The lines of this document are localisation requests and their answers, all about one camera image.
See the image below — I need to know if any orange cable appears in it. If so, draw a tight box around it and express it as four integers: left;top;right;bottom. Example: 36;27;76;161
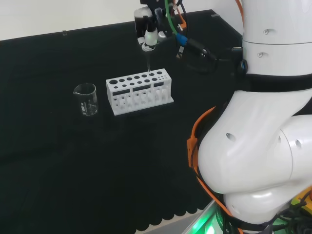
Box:
186;105;244;234

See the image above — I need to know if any clear glass beaker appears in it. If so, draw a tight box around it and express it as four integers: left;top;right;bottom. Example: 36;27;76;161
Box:
73;83;99;117

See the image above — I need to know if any white test tube rack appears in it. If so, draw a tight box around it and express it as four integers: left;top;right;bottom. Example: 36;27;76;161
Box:
105;68;175;116

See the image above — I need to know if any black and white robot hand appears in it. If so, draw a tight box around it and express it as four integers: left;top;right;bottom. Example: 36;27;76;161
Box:
133;0;172;52

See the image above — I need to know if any black cloth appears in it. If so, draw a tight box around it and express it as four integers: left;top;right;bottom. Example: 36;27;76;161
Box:
0;9;245;233

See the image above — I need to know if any grey metal base plate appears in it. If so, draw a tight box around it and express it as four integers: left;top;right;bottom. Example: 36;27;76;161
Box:
182;201;221;234

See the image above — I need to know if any black cable with blue plug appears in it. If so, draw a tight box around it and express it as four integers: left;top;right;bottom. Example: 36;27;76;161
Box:
175;33;244;74

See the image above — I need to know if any green cable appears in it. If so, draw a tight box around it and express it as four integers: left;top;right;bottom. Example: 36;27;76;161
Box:
164;0;181;38

